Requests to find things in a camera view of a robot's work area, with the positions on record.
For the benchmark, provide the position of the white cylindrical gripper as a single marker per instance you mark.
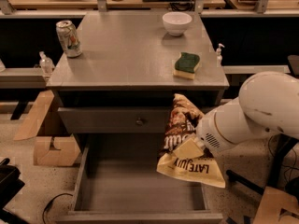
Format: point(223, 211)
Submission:
point(207, 132)

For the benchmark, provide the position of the white bowl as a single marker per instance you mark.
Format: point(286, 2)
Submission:
point(176, 23)

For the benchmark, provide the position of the green soda can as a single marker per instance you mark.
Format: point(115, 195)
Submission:
point(67, 35)

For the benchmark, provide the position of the cardboard piece bottom right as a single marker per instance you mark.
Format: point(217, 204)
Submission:
point(277, 207)

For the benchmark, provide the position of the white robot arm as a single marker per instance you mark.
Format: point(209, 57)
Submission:
point(267, 104)

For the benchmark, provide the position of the black chair base right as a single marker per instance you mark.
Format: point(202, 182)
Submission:
point(285, 145)

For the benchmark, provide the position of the brown chip bag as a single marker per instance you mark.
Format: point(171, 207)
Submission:
point(183, 119)

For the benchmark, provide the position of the small clear plastic bottle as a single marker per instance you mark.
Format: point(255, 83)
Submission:
point(46, 63)

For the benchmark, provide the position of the flat cardboard piece left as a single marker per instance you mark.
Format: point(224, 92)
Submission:
point(35, 117)

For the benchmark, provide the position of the cardboard box left floor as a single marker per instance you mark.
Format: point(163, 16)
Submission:
point(55, 151)

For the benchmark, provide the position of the open grey lower drawer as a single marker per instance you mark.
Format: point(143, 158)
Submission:
point(118, 184)

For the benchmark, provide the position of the green yellow sponge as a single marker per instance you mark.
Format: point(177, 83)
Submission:
point(186, 65)

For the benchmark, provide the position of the black object bottom left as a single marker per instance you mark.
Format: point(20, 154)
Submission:
point(10, 185)

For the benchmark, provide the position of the grey drawer cabinet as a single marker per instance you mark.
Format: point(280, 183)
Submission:
point(128, 61)

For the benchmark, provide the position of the closed grey upper drawer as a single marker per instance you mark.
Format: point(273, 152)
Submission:
point(114, 119)

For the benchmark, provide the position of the white pump dispenser bottle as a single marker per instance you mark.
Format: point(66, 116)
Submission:
point(218, 52)

